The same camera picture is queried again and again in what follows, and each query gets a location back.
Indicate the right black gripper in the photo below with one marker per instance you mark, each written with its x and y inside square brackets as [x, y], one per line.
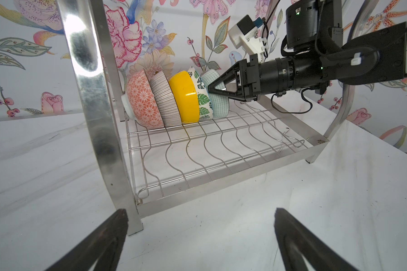
[248, 80]

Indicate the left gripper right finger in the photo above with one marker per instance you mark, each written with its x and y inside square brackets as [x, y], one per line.
[297, 245]

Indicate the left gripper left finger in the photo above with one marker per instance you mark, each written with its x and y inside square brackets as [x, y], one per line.
[99, 251]

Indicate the pale celadon bowl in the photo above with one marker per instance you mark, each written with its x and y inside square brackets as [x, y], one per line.
[219, 103]

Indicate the green leaf pattern bowl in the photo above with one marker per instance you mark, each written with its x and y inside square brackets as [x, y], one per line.
[205, 105]

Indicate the yellow bowl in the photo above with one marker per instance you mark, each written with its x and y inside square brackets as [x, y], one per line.
[185, 96]

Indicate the pink striped bowl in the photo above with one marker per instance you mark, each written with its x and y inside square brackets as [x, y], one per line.
[165, 100]

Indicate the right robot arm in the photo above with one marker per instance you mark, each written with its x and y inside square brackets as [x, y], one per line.
[314, 27]

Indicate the steel two-tier dish rack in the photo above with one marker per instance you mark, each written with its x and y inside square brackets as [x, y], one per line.
[91, 53]

